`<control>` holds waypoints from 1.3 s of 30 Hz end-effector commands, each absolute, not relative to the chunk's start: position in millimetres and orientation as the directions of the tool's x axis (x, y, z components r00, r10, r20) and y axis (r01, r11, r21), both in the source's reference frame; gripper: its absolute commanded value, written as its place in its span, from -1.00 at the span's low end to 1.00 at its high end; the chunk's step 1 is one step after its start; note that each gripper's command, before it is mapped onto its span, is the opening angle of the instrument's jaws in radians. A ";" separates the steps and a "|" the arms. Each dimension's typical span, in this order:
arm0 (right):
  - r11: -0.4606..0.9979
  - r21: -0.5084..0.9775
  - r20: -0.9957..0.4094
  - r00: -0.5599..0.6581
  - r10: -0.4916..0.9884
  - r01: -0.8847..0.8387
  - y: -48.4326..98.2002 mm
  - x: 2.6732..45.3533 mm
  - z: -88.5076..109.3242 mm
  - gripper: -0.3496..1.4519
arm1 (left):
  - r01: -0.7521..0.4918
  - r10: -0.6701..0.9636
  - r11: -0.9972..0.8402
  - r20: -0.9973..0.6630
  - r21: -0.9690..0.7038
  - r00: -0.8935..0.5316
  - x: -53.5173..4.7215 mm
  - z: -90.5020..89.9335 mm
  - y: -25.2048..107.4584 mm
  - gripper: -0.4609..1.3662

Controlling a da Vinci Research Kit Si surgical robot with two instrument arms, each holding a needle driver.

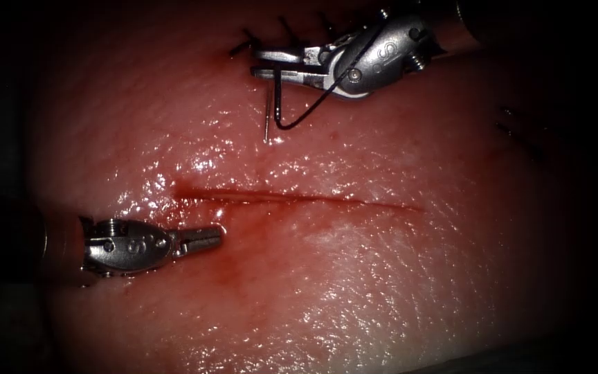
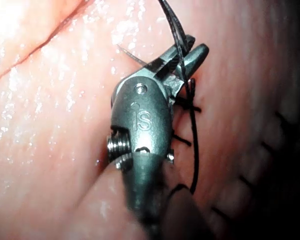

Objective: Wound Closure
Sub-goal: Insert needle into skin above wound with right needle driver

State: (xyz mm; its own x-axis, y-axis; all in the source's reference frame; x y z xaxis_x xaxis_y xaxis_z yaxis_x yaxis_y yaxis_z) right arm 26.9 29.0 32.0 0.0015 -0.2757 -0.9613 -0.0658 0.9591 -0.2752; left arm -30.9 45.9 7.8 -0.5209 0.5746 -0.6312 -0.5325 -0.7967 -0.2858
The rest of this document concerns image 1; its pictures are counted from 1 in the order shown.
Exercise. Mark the right arm needle driver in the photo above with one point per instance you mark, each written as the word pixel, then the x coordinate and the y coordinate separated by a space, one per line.
pixel 382 57

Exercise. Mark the right arm needle driver jaw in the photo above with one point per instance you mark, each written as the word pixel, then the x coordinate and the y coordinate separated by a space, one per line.
pixel 299 76
pixel 283 55

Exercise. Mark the left arm needle driver jaw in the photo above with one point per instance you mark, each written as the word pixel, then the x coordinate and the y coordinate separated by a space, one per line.
pixel 198 246
pixel 200 234

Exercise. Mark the left arm needle driver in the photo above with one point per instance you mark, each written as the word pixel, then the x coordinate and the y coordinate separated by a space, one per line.
pixel 127 248

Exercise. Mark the black thread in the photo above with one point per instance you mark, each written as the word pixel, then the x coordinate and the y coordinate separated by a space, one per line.
pixel 325 101

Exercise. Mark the curved steel needle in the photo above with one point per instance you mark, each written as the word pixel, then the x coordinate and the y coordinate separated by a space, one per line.
pixel 267 114

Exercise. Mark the dark right arm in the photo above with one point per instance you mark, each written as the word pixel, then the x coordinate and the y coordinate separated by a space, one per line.
pixel 491 21

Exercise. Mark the dark left arm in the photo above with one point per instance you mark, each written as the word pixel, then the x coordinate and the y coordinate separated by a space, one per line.
pixel 60 252

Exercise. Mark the black stitching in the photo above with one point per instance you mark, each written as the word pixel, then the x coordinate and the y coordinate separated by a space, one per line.
pixel 249 39

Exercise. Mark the tissue pad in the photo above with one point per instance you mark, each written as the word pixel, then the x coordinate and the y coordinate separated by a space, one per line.
pixel 361 270

